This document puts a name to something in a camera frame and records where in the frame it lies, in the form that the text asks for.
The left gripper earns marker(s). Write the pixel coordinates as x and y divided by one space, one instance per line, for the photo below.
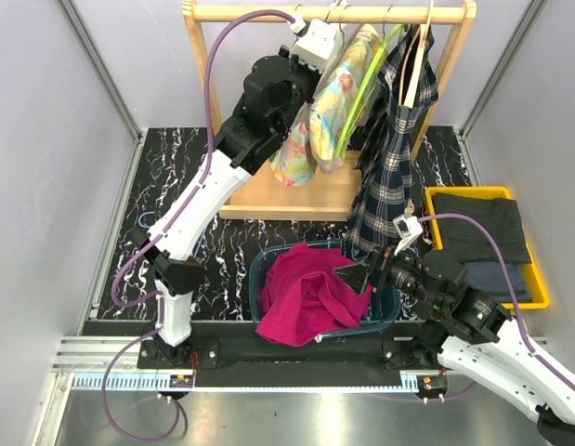
311 73

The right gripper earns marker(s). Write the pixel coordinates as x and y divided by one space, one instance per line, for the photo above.
355 275

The magenta pleated skirt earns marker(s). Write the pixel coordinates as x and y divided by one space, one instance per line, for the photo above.
302 297

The grey plastic hanger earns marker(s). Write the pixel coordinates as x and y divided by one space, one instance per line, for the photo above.
342 39

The light blue plastic hanger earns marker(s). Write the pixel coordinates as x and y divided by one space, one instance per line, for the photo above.
147 223

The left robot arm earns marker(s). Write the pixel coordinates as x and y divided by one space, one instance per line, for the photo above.
273 94

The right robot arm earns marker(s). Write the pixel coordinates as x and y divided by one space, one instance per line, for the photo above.
471 333

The pastel floral skirt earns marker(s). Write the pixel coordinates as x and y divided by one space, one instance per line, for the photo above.
312 143

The navy plaid skirt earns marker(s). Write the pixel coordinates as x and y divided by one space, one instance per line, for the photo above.
384 141

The lime green plastic hanger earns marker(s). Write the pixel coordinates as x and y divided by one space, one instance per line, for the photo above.
365 90

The wooden hanger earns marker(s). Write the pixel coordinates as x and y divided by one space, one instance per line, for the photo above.
420 40

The teal transparent plastic basin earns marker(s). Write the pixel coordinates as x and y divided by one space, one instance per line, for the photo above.
384 308

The black knitted cloth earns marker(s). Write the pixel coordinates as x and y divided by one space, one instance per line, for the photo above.
501 219

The wooden clothes rack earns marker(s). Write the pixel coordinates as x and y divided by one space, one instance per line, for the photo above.
325 197

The dark blue folded cloth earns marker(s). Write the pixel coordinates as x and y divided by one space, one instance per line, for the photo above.
488 277

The yellow plastic tray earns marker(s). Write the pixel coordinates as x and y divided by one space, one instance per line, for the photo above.
539 297

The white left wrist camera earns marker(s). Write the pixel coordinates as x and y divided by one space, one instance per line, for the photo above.
319 46

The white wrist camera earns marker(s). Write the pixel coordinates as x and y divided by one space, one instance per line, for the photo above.
409 230
319 46

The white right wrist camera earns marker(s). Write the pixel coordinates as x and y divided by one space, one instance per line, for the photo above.
409 230

